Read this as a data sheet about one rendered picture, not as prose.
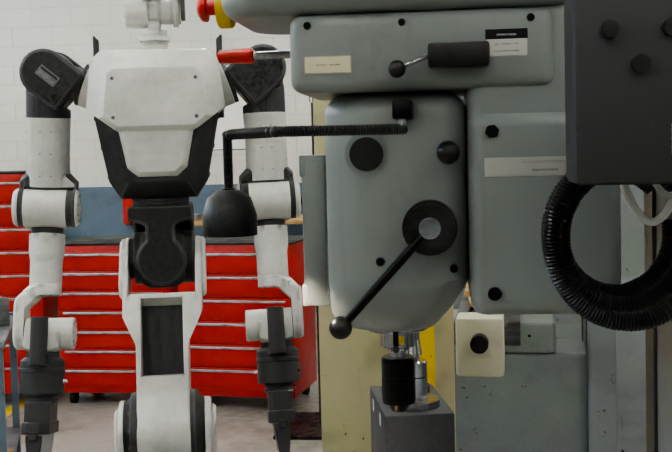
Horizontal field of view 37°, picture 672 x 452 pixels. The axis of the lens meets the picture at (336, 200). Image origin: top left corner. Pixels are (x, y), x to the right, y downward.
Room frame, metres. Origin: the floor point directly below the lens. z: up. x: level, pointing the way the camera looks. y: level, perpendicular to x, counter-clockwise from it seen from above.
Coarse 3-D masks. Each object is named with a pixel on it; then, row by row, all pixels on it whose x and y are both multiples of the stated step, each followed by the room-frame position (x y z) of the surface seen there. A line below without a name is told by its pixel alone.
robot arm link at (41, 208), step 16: (32, 192) 2.07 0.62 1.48; (48, 192) 2.07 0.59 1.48; (64, 192) 2.08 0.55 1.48; (32, 208) 2.05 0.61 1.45; (48, 208) 2.05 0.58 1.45; (64, 208) 2.06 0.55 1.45; (32, 224) 2.07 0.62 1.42; (48, 224) 2.07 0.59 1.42; (64, 224) 2.07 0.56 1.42; (32, 240) 2.08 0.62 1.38; (48, 240) 2.07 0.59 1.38; (64, 240) 2.11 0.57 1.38; (32, 256) 2.08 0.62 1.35; (48, 256) 2.07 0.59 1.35; (32, 272) 2.07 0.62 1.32; (48, 272) 2.07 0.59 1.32
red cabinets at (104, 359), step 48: (0, 192) 6.23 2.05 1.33; (0, 240) 6.23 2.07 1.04; (96, 240) 6.42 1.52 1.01; (240, 240) 6.16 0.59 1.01; (288, 240) 6.08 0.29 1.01; (0, 288) 6.23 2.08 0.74; (96, 288) 6.20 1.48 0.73; (144, 288) 6.16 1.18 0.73; (192, 288) 6.07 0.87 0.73; (240, 288) 5.99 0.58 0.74; (96, 336) 6.20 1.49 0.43; (192, 336) 6.07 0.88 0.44; (240, 336) 6.00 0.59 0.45; (96, 384) 6.20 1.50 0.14; (192, 384) 6.07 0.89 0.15; (240, 384) 6.00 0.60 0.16
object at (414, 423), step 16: (432, 400) 1.74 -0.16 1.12; (384, 416) 1.70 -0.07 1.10; (400, 416) 1.70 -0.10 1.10; (416, 416) 1.70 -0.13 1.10; (432, 416) 1.70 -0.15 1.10; (448, 416) 1.70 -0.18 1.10; (384, 432) 1.70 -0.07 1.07; (400, 432) 1.70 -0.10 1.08; (416, 432) 1.70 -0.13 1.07; (432, 432) 1.70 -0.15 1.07; (448, 432) 1.70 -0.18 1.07; (384, 448) 1.71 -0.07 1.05; (400, 448) 1.70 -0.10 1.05; (416, 448) 1.70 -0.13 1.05; (432, 448) 1.70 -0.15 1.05; (448, 448) 1.70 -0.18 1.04
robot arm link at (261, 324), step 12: (252, 312) 2.09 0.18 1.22; (264, 312) 2.09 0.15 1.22; (276, 312) 2.05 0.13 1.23; (288, 312) 2.09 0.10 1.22; (252, 324) 2.07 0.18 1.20; (264, 324) 2.08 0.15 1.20; (276, 324) 2.04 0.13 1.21; (288, 324) 2.08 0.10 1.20; (252, 336) 2.08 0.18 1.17; (264, 336) 2.07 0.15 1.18; (276, 336) 2.04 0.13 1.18; (288, 336) 2.07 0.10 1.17; (264, 348) 2.07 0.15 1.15; (276, 348) 2.03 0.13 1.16; (288, 348) 2.06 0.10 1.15; (264, 360) 2.06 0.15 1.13; (276, 360) 2.05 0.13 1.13; (288, 360) 2.06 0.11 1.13
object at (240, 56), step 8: (248, 48) 1.53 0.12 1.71; (224, 56) 1.53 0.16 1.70; (232, 56) 1.53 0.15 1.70; (240, 56) 1.53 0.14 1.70; (248, 56) 1.52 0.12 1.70; (256, 56) 1.53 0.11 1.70; (264, 56) 1.53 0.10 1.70; (272, 56) 1.53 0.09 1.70; (280, 56) 1.52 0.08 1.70; (288, 56) 1.52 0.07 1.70
